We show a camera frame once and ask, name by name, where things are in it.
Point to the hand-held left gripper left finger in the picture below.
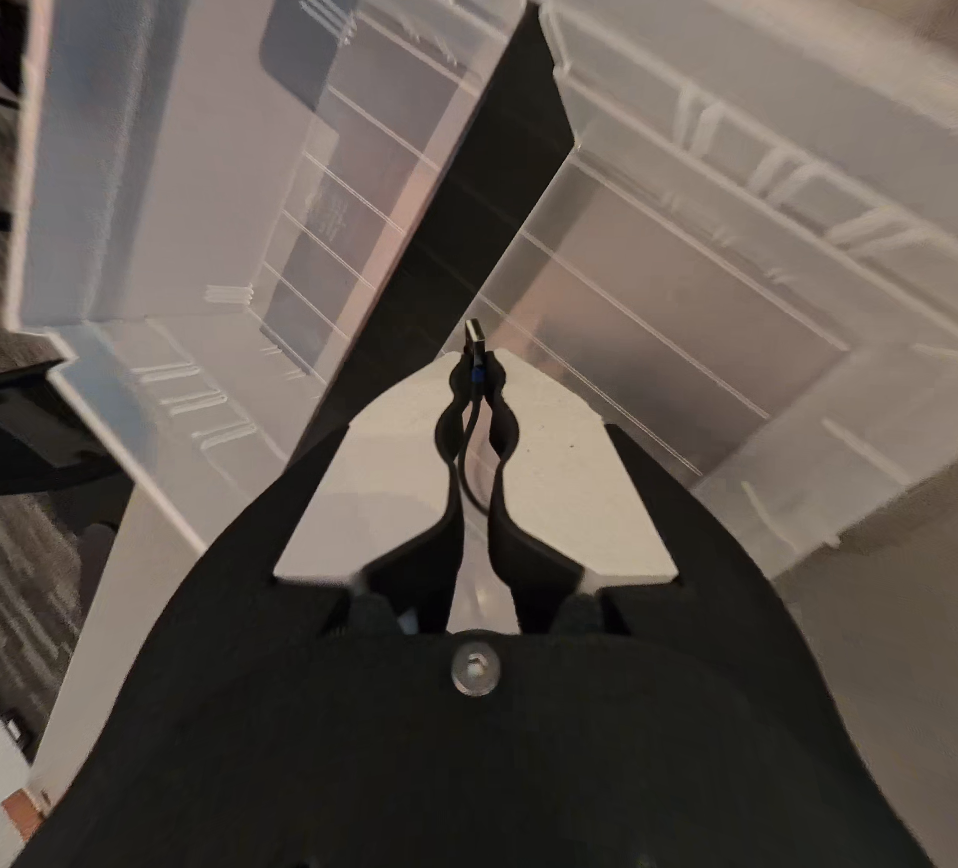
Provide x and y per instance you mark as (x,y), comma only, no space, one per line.
(359,508)

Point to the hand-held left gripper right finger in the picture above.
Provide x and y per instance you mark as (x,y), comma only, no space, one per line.
(591,501)

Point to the clear plastic bin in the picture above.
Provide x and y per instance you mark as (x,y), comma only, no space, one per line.
(673,134)

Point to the black bin divider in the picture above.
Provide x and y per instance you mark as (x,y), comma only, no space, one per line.
(486,172)

